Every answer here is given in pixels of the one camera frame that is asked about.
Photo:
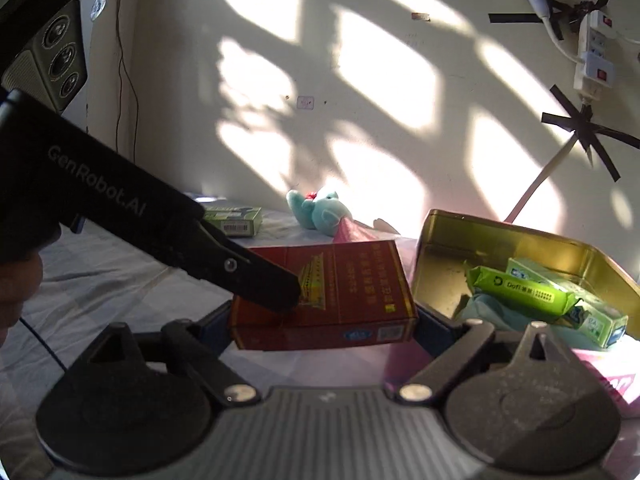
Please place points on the small brown wall sticker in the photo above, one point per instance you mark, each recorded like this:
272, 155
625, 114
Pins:
420, 16

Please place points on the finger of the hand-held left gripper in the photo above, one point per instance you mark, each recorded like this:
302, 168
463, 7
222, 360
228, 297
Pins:
255, 280

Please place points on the pink biscuit tin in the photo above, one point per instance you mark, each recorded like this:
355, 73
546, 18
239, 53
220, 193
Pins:
440, 260

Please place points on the teal plush toy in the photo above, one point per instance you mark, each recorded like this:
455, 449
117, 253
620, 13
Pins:
320, 210

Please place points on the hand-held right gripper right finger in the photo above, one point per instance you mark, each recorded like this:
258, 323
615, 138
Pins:
426, 326

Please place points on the lime green wipes packet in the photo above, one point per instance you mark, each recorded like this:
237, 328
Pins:
520, 290

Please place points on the green box with dark print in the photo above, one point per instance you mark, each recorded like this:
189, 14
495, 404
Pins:
232, 220

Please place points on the light green carton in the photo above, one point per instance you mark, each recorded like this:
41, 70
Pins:
595, 312

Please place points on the person's left hand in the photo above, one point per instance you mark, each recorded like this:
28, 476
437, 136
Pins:
17, 290

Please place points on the black tape cross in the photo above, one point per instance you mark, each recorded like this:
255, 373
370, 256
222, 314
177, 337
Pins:
575, 10
582, 125

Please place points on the small square wall sticker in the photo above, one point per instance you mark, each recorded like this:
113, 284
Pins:
305, 102

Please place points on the red cardboard box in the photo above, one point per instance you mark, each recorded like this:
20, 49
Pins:
345, 295

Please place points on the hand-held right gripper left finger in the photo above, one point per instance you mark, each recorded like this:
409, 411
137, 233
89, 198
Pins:
216, 321

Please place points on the pink packet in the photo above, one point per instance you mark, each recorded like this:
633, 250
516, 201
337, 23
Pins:
357, 232

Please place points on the white power strip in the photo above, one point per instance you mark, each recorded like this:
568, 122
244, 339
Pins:
595, 55

